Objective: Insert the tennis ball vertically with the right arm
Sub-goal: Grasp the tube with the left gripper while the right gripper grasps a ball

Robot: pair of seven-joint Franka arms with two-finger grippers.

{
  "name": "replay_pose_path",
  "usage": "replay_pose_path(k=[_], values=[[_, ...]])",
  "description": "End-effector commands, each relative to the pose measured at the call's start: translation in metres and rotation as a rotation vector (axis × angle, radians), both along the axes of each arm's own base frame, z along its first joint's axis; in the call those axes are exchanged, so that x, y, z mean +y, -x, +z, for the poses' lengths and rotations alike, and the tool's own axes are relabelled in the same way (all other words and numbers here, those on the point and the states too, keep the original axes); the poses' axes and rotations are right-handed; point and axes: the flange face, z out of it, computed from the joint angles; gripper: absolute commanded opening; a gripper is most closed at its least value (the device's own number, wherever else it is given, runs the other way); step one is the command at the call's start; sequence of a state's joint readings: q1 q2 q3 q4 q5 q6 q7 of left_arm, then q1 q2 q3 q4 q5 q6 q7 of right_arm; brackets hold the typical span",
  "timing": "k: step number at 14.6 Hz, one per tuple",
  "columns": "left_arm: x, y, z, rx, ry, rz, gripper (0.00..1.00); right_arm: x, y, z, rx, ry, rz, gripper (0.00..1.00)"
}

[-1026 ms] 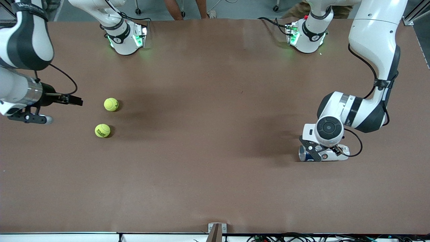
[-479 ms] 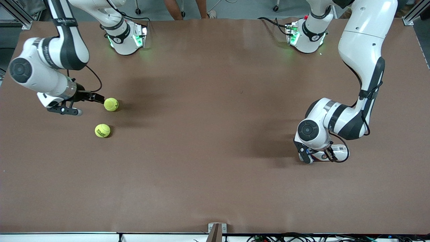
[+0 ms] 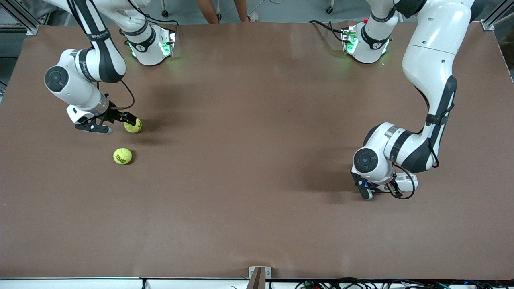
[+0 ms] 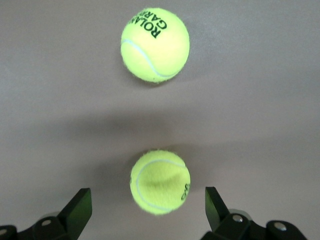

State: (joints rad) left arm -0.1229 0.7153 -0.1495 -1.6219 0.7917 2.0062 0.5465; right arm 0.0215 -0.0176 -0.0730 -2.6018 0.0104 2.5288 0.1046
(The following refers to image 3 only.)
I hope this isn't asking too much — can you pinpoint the black arm base cable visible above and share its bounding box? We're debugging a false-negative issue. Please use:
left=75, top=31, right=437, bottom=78
left=307, top=19, right=347, bottom=43
left=126, top=0, right=180, bottom=37

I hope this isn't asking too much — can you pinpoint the white table edge strip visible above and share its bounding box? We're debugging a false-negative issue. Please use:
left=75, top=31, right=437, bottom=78
left=0, top=277, right=514, bottom=289

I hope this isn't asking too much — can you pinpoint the yellow tennis ball black print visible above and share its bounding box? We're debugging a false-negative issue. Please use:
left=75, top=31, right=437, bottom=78
left=113, top=148, right=133, bottom=165

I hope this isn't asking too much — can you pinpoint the clear tennis ball can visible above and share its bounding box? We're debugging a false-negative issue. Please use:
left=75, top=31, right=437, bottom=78
left=395, top=173, right=419, bottom=193

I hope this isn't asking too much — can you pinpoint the bare person leg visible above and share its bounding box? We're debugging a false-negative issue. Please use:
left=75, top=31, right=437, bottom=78
left=234, top=0, right=252, bottom=23
left=196, top=0, right=220, bottom=25

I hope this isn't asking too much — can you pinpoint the black left arm base cable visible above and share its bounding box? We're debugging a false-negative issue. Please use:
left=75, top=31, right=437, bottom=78
left=307, top=19, right=347, bottom=43

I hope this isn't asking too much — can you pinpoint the black right arm base cable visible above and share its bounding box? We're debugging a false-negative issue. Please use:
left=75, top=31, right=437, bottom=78
left=126, top=0, right=180, bottom=37

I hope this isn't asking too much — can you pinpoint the brown table cover sheet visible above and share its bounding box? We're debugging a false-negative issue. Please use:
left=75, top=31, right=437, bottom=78
left=0, top=21, right=514, bottom=281

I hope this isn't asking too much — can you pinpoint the black cable bundle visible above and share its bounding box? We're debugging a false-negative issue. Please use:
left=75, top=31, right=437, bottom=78
left=294, top=277, right=514, bottom=289

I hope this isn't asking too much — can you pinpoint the aluminium frame profile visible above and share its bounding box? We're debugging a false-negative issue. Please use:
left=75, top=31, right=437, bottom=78
left=5, top=0, right=39, bottom=36
left=481, top=0, right=514, bottom=31

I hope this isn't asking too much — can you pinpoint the grey camera pole bracket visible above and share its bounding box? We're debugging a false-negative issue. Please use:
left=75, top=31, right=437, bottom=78
left=248, top=266, right=272, bottom=289

